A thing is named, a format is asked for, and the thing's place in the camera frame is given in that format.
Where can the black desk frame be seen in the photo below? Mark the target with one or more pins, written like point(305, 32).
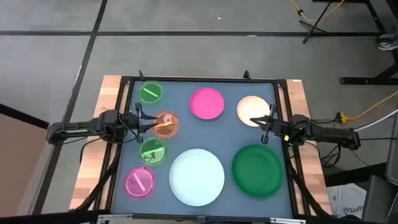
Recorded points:
point(367, 81)

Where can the large white plastic plate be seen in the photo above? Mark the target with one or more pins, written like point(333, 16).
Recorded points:
point(196, 177)

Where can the small pink transparent plate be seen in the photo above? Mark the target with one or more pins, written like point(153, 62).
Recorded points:
point(146, 186)

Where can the blue-grey table mat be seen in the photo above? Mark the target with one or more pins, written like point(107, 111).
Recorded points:
point(217, 133)

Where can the black tripod stand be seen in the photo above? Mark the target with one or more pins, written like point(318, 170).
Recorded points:
point(311, 27)

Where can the white printed bag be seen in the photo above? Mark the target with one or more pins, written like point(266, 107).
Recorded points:
point(345, 202)

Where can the dark grey chair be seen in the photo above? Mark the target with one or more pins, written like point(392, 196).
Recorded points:
point(377, 199)

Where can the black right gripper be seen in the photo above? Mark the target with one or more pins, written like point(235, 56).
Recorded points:
point(278, 128)

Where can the large green plastic plate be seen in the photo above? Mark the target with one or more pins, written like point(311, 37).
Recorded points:
point(257, 170)

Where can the cream plastic plate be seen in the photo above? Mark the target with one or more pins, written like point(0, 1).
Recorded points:
point(252, 107)

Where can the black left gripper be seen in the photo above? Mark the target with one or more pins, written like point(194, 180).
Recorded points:
point(133, 123)

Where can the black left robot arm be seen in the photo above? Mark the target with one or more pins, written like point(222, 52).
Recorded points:
point(77, 129)

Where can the small orange transparent plate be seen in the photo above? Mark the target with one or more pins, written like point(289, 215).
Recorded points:
point(171, 132)

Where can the pink opaque plastic plate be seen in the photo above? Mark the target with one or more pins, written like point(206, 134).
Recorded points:
point(206, 103)

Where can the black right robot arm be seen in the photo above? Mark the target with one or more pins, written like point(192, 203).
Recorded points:
point(326, 133)

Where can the brown cardboard panel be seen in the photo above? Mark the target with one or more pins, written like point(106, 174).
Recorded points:
point(18, 161)

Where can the black table frame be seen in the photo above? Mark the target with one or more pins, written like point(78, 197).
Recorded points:
point(202, 79)

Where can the silver aluminium bar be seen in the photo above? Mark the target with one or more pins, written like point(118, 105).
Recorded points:
point(280, 221)

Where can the person's shoe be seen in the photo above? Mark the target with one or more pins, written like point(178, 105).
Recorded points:
point(388, 43)

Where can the dark grey panel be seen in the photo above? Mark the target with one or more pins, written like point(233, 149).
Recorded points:
point(392, 155)

